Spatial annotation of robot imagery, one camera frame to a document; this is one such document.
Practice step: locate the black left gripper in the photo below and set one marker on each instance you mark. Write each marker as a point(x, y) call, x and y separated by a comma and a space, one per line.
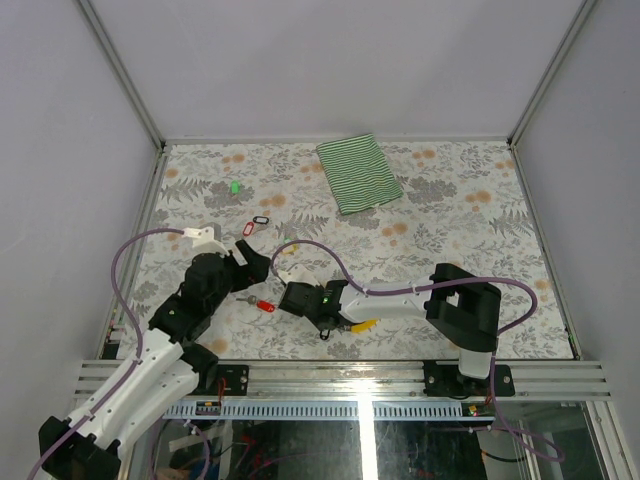
point(256, 270)

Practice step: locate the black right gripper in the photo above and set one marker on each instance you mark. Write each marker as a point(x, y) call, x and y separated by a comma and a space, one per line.
point(322, 287)

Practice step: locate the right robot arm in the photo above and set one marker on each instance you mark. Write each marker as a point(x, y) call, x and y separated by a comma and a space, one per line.
point(459, 306)

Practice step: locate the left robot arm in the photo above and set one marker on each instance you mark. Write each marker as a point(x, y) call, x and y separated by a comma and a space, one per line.
point(166, 365)

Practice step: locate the red tag key upper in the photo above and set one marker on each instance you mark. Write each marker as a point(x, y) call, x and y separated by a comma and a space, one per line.
point(248, 229)

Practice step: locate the red tag key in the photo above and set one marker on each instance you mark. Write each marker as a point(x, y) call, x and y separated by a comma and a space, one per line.
point(248, 229)
point(258, 303)

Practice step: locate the red tag key lower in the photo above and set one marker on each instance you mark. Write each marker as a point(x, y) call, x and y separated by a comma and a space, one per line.
point(258, 303)

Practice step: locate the floral tablecloth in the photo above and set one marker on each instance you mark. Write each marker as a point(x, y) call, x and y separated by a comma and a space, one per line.
point(462, 204)

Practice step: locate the green white striped cloth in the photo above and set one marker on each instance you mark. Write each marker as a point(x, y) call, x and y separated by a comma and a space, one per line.
point(358, 173)

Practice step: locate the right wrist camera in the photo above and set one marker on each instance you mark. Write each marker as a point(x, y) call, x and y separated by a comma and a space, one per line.
point(298, 273)

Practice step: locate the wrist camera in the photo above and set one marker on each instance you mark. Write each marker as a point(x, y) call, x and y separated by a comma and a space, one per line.
point(206, 239)
point(298, 273)

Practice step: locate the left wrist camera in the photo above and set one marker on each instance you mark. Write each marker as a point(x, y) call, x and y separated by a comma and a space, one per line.
point(206, 239)

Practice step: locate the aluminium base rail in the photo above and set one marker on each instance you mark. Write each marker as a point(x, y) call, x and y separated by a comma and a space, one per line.
point(532, 380)

